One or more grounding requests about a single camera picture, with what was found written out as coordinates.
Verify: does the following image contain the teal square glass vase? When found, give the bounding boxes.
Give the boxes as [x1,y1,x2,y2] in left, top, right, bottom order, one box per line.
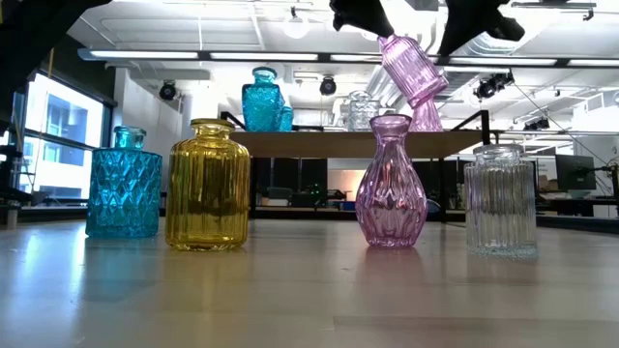
[241,66,286,133]

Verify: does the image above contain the teal diamond-pattern cylinder vase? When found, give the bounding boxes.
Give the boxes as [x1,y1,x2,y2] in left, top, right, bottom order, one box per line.
[85,125,163,239]

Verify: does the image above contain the pink ribbed cylinder glass vase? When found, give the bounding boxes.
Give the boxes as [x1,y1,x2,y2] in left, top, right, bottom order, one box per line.
[377,33,450,110]

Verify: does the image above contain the ceiling light strip track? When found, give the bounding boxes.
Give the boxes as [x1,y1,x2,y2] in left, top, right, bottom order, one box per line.
[76,46,619,69]

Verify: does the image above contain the teal round glass vase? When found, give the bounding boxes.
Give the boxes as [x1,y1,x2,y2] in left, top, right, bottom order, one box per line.
[279,105,295,133]

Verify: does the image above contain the white round pendant lamp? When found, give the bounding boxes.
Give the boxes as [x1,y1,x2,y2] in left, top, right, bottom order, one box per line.
[282,7,310,41]

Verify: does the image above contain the window with dark frame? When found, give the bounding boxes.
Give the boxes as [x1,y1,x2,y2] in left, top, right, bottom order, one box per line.
[12,72,106,202]

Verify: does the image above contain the pink tall-necked glass vase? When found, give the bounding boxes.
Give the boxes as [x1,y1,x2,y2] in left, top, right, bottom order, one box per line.
[409,94,444,133]

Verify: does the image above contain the clear square glass vase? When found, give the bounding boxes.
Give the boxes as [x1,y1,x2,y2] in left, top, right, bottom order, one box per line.
[345,99,382,132]

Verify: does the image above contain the black ceiling spotlight cluster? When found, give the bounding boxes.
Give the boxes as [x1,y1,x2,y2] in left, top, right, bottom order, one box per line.
[473,71,516,101]

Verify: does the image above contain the clear ribbed cylinder glass vase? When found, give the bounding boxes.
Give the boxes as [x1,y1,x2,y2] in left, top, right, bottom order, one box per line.
[463,143,539,257]

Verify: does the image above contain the black metal rig frame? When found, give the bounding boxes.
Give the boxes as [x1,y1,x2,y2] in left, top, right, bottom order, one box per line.
[0,205,619,236]

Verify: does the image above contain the yellow ribbed cylinder glass vase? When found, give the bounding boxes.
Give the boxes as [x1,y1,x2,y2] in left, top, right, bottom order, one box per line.
[164,118,251,252]

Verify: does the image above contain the black computer monitor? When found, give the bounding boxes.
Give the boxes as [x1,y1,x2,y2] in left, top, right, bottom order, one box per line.
[554,154,598,192]

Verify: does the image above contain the pink faceted bulbous glass vase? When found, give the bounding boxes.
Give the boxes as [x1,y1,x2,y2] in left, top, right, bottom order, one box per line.
[355,114,429,249]

